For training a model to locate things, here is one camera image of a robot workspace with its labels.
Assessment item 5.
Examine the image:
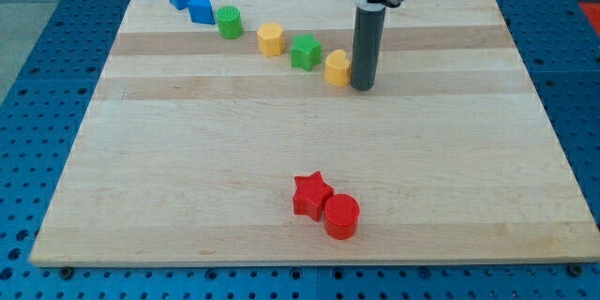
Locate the yellow hexagon block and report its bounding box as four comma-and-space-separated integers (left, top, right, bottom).
257, 22, 286, 56

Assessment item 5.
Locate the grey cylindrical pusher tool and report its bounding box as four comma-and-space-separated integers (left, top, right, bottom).
351, 8, 385, 91

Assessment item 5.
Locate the green star block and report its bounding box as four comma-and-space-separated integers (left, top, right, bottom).
290, 33, 323, 71

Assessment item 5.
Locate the red star block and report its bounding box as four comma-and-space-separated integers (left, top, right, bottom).
292, 171, 334, 222

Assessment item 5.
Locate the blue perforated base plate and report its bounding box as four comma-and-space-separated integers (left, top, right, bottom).
1, 0, 599, 299

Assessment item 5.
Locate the blue triangle block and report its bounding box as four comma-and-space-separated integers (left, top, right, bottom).
187, 0, 216, 25

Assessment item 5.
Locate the wooden board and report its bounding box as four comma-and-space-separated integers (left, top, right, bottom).
30, 0, 599, 267

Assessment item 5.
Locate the green cylinder block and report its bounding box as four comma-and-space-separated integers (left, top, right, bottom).
217, 6, 244, 39

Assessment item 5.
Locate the red cylinder block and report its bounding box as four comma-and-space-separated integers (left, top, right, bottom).
323, 194, 360, 240

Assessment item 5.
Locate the yellow heart block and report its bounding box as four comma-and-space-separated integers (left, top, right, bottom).
324, 50, 351, 87

